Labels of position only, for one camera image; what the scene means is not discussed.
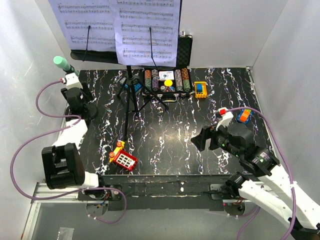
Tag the yellow round dealer chip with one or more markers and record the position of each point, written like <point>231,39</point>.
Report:
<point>168,82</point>

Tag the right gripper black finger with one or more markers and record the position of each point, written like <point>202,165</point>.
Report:
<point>208,131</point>
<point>199,141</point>

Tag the orange blue toy brick stack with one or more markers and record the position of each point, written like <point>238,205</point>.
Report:
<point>244,116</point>

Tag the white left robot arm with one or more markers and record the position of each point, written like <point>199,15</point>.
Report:
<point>62,163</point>

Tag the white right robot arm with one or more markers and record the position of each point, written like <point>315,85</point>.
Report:
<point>289,203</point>

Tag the mint green toy microphone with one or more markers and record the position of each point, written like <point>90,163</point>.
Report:
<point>63,64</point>

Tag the yellow toy brick tray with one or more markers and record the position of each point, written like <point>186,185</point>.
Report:
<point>200,88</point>

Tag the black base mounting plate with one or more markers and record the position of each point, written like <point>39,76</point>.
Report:
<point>173,192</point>

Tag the sheet music page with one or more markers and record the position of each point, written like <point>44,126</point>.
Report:
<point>86,24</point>
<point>146,31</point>

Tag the black microphone desk stand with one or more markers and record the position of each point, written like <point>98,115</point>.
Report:
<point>95,110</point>

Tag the black music stand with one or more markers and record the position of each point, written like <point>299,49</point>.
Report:
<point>131,80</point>

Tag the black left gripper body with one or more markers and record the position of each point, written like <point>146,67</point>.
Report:
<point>87,96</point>

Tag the red yellow toy brick house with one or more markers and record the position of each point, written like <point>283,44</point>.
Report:
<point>122,158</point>

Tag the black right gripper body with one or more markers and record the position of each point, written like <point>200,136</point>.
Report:
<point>220,139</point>

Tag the right sheet music page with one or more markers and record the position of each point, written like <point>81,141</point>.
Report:
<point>146,31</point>

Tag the white playing card deck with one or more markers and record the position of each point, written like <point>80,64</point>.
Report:
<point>166,75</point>

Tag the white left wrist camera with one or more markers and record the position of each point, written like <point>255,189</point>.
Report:
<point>71,80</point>

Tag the black poker chip case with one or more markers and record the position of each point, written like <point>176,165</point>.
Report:
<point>182,82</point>

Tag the left sheet music page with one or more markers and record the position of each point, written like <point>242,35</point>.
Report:
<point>86,24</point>

